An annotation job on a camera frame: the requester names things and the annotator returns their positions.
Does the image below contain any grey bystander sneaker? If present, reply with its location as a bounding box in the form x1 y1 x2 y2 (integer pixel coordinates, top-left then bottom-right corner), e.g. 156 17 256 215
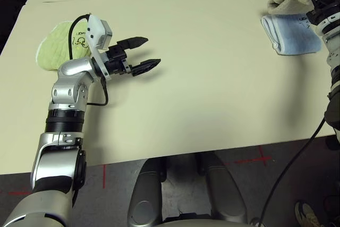
294 201 329 227

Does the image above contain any folded green towel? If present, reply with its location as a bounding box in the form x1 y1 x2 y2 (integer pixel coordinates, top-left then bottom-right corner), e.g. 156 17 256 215
35 22 93 72

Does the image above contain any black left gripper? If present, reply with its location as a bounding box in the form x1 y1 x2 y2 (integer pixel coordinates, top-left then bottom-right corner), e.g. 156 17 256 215
104 36 162 77

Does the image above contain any black foam floor mat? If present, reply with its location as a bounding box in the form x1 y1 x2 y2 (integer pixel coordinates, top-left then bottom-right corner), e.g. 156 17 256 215
0 0 27 52

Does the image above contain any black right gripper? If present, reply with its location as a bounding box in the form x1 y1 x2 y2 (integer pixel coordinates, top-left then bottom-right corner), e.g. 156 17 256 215
305 0 340 26

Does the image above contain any folded blue towel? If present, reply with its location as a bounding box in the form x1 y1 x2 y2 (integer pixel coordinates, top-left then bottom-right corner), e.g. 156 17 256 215
260 13 323 56

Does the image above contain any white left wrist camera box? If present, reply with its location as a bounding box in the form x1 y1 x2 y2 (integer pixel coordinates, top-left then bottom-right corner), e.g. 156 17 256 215
86 14 114 81

